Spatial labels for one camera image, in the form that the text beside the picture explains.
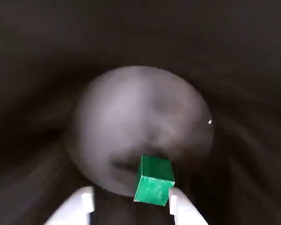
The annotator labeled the green cube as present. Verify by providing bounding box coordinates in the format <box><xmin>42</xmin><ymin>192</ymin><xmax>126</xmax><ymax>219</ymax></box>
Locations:
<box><xmin>133</xmin><ymin>154</ymin><xmax>176</xmax><ymax>207</ymax></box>

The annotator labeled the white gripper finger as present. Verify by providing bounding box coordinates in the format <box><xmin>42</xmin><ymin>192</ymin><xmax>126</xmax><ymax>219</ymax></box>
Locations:
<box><xmin>43</xmin><ymin>186</ymin><xmax>96</xmax><ymax>225</ymax></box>
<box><xmin>168</xmin><ymin>187</ymin><xmax>209</xmax><ymax>225</ymax></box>

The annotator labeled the black pot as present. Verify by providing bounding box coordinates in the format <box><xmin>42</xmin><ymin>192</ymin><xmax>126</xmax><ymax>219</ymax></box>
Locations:
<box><xmin>0</xmin><ymin>0</ymin><xmax>281</xmax><ymax>225</ymax></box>

